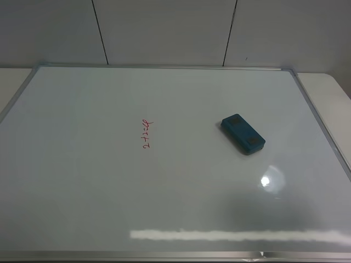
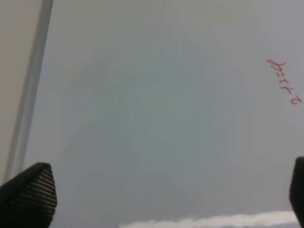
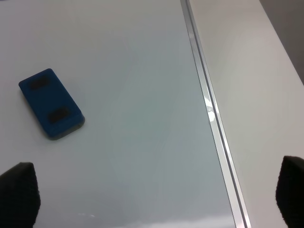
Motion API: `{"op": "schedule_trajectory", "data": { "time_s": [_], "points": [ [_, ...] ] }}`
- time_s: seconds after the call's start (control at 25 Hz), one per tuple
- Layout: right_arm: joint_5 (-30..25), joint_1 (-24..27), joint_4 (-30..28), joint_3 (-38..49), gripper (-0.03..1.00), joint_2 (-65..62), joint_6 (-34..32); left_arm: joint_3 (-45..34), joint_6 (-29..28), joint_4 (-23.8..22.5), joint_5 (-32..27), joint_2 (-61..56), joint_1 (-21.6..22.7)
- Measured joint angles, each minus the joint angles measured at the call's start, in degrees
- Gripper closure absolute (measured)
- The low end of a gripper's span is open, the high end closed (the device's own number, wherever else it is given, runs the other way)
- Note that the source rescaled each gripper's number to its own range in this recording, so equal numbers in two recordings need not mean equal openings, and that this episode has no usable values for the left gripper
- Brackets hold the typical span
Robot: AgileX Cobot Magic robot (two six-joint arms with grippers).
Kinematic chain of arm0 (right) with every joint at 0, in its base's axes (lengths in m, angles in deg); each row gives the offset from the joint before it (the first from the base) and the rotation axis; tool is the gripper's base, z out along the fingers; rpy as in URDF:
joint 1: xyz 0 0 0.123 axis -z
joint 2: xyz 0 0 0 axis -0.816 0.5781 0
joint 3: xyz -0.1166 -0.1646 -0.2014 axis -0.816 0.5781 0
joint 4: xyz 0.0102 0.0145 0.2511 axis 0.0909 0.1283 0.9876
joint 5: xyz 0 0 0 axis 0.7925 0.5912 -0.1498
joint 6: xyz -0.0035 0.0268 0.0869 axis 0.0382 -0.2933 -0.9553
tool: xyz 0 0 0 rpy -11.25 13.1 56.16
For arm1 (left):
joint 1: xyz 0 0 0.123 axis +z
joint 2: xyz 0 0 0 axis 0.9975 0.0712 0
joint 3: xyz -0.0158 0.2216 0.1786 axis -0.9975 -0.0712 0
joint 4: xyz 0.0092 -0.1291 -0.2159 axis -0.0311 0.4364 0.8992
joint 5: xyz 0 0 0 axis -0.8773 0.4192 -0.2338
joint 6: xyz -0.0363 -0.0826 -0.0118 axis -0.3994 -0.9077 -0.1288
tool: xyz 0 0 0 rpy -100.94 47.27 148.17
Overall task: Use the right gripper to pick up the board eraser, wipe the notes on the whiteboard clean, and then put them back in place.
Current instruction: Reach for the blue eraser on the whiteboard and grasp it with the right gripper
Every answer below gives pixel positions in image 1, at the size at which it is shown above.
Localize blue board eraser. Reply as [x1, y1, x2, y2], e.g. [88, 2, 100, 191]
[220, 114, 266, 156]

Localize red handwritten notes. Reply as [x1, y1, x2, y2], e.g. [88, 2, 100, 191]
[140, 119, 153, 149]

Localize white whiteboard with aluminium frame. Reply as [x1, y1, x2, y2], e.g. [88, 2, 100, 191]
[1, 64, 350, 262]

